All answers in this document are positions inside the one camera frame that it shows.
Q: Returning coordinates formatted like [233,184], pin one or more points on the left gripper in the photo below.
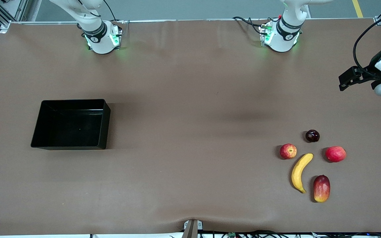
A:
[371,73]

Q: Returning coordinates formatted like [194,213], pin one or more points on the black plastic box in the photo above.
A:
[71,125]

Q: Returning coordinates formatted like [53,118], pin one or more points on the small red yellow apple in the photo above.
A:
[288,151]

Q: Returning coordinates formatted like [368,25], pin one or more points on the yellow banana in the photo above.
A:
[297,175]

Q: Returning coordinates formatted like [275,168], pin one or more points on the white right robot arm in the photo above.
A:
[101,39]

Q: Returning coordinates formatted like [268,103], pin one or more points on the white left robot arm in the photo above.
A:
[283,38]

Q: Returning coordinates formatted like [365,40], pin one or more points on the dark purple plum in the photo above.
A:
[312,136]

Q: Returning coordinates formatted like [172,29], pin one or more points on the red peach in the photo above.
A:
[335,154]

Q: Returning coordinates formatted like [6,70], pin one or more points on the red yellow mango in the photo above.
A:
[321,189]

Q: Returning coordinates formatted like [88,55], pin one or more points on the small green circuit board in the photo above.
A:
[232,235]

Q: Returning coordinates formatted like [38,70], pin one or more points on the table cover sheet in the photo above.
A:
[177,181]

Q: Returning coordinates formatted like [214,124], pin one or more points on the grey metal table clamp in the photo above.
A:
[193,228]

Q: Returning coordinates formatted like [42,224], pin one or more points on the aluminium frame profile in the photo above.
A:
[2,13]

